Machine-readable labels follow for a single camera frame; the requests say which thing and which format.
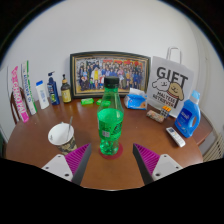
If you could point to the blue tissue pack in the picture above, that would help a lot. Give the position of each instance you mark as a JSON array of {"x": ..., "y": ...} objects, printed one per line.
[{"x": 135, "y": 101}]

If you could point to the framed group photo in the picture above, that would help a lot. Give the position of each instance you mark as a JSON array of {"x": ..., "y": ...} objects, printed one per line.
[{"x": 96, "y": 71}]

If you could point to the green plastic drink bottle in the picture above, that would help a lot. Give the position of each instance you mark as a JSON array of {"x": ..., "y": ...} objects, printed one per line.
[{"x": 110, "y": 126}]

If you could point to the long pink carton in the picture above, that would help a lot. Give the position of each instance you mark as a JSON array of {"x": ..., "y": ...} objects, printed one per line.
[{"x": 19, "y": 95}]

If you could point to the long green-white carton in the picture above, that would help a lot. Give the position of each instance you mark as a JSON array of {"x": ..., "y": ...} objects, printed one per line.
[{"x": 29, "y": 88}]

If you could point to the small green block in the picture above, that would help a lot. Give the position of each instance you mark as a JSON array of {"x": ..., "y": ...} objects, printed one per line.
[
  {"x": 98, "y": 102},
  {"x": 87, "y": 101}
]

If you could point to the white remote control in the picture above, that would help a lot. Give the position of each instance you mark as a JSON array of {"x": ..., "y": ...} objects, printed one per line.
[{"x": 175, "y": 136}]

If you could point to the blue detergent bottle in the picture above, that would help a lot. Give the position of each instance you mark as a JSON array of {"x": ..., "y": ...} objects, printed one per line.
[{"x": 187, "y": 118}]

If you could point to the flat round red coaster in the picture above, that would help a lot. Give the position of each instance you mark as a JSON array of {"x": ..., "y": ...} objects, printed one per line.
[{"x": 104, "y": 155}]

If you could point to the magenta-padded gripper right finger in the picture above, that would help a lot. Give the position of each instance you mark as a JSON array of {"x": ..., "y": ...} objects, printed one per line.
[{"x": 150, "y": 160}]

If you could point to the patterned small pouch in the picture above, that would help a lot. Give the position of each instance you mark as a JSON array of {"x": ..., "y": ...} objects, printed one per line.
[{"x": 155, "y": 116}]

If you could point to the floral patterned paper cup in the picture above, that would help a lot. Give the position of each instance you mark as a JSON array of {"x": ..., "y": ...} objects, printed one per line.
[{"x": 60, "y": 136}]

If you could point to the metal spoon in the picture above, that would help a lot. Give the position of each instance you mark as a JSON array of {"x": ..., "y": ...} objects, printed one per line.
[{"x": 69, "y": 128}]

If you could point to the amber pump bottle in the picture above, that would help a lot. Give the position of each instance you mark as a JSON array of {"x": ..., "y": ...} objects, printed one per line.
[{"x": 66, "y": 93}]

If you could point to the white bottle with blue cap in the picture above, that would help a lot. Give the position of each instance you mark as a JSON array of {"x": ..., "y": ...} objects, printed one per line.
[{"x": 42, "y": 96}]

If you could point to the white paper gift bag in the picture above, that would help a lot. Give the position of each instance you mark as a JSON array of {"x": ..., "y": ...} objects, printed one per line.
[{"x": 170, "y": 83}]

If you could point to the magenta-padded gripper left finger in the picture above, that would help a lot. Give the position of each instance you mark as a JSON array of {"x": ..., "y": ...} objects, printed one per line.
[{"x": 75, "y": 160}]

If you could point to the puzzle cube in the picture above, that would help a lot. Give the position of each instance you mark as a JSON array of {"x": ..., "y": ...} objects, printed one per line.
[{"x": 165, "y": 111}]

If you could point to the dark blue pump bottle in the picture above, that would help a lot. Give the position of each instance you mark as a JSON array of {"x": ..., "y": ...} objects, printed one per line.
[{"x": 53, "y": 91}]

